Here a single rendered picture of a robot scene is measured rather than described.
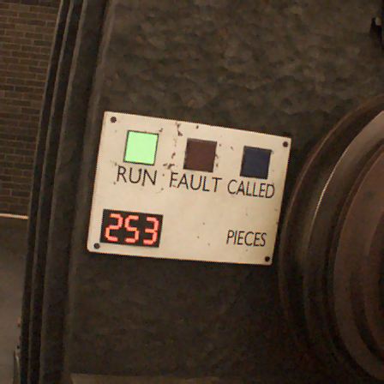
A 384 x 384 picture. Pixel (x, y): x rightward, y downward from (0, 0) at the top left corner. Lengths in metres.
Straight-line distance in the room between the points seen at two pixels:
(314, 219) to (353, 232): 0.05
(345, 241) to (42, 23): 6.20
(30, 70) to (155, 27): 5.95
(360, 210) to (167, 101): 0.29
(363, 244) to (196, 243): 0.23
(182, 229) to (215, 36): 0.26
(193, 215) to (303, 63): 0.27
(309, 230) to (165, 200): 0.19
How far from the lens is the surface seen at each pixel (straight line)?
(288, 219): 0.82
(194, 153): 0.83
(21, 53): 6.78
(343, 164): 0.78
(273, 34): 0.90
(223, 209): 0.86
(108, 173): 0.81
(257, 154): 0.86
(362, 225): 0.78
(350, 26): 0.97
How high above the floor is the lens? 1.24
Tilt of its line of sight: 6 degrees down
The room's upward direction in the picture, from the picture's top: 8 degrees clockwise
